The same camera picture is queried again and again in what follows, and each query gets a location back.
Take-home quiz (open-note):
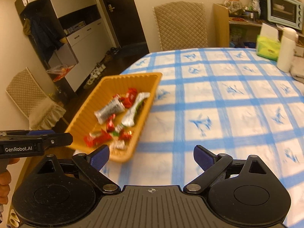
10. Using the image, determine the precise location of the row of shoes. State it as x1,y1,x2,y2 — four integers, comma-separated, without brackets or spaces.
83,47,120,89

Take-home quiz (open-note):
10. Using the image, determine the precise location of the blue checked white tablecloth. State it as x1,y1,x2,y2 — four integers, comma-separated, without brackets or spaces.
73,47,304,228

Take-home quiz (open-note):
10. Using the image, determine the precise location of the wooden shelf unit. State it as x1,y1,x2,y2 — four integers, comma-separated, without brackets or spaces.
212,2,304,48

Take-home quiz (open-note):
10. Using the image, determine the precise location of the long silver green snack packet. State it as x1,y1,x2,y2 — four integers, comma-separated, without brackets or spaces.
121,92,150,127

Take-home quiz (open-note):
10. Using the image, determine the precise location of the dark wooden door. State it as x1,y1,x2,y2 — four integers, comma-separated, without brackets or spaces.
103,0,149,56

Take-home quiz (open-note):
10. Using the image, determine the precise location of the beige quilted chair far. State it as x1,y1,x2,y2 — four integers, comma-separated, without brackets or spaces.
153,1,208,51

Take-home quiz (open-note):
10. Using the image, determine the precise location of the light blue toaster oven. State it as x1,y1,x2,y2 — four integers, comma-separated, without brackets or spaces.
266,0,303,30

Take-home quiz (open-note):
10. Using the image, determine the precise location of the grey folded cloth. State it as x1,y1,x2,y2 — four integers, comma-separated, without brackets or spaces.
290,56,304,83

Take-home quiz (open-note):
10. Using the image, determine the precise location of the green brown candy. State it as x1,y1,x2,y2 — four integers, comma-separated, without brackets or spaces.
113,124,125,136

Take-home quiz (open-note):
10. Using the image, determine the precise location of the white and black cabinet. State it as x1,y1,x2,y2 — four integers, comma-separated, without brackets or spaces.
15,0,115,97

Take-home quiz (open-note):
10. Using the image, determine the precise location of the orange lid snack jar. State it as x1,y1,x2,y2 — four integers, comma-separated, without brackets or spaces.
223,0,243,14

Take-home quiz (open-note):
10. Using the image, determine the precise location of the person's hand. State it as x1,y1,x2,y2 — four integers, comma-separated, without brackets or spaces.
0,158,20,205

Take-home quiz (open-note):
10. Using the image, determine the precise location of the brown candy clear wrapper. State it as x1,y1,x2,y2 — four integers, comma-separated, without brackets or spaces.
110,140,126,150

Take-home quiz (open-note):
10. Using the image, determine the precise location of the green tissue pack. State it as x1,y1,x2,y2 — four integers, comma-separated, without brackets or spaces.
256,35,281,61

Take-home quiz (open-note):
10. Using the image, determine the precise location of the beige quilted chair left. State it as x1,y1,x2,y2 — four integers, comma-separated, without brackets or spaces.
6,68,66,130

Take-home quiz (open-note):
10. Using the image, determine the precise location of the red twisted wrapper candy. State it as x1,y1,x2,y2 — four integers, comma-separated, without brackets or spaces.
106,114,116,133

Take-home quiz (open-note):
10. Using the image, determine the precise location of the orange plastic ribbed tray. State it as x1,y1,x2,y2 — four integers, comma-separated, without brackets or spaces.
66,73,162,163

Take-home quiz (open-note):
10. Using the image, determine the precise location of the red pillow snack packet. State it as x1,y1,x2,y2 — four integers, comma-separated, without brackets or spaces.
119,88,138,109

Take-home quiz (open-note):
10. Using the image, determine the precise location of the grey black printed snack packet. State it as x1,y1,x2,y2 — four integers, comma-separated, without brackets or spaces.
94,98,125,124

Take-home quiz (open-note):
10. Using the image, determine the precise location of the white thermos bottle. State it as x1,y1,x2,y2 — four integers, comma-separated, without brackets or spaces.
277,27,298,73

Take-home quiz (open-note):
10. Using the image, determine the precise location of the small red foil candy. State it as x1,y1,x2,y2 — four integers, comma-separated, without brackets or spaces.
119,129,132,141

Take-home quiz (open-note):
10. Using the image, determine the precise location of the beige quilted chair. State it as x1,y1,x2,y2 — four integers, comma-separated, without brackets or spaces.
153,1,208,51
6,68,66,130

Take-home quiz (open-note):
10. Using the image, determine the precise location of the plastic bag with red items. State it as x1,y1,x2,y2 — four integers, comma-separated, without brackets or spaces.
46,64,74,82

